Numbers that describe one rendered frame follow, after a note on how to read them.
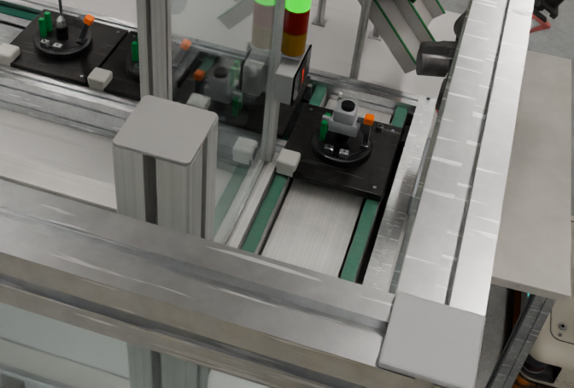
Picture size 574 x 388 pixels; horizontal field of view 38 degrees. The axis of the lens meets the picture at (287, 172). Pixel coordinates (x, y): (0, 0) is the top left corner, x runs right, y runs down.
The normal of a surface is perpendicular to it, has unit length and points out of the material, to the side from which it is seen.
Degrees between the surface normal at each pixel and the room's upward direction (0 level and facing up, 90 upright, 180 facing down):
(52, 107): 90
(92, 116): 90
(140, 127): 0
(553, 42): 0
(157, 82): 90
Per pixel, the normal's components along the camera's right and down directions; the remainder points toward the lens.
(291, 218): 0.09, -0.72
